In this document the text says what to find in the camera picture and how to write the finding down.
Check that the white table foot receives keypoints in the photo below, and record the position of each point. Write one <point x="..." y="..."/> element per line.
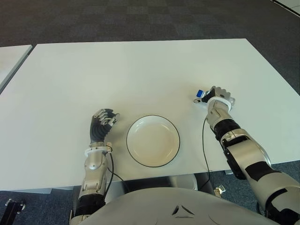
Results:
<point x="229" y="172"/>

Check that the small silver metal bracket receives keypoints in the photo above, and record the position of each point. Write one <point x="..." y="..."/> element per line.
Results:
<point x="219" y="189"/>

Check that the white plate black rim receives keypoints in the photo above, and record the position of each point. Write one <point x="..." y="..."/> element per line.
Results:
<point x="153" y="140"/>

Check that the grey robot torso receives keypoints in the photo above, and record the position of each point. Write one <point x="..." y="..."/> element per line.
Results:
<point x="178" y="206"/>

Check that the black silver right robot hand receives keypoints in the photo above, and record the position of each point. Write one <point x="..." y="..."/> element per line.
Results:
<point x="221" y="95"/>

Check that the clear water bottle blue cap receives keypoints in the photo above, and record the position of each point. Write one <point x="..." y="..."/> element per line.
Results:
<point x="200" y="93"/>

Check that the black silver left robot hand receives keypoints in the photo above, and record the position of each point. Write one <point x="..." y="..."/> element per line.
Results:
<point x="100" y="129"/>

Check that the black wheeled stand base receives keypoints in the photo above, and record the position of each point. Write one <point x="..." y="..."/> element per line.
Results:
<point x="12" y="209"/>

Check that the white curved platform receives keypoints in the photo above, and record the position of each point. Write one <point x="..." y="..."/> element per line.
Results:
<point x="289" y="3"/>

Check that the white neighbouring table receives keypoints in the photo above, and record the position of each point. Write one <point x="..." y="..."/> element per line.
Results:
<point x="11" y="63"/>

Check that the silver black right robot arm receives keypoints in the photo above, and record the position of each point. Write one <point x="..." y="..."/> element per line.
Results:
<point x="246" y="150"/>

